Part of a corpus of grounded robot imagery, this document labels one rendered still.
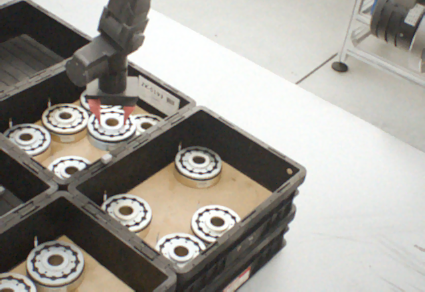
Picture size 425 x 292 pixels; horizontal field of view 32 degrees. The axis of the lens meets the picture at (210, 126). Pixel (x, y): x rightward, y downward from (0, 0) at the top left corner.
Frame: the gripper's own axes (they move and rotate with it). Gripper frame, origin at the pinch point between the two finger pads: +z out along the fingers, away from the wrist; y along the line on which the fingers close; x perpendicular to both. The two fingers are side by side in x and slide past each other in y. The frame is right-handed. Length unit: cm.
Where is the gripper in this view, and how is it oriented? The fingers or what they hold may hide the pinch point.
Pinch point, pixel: (111, 120)
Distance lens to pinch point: 157.4
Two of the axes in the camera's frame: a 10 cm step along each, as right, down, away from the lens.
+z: -1.0, 7.6, 6.4
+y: 9.9, 0.2, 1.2
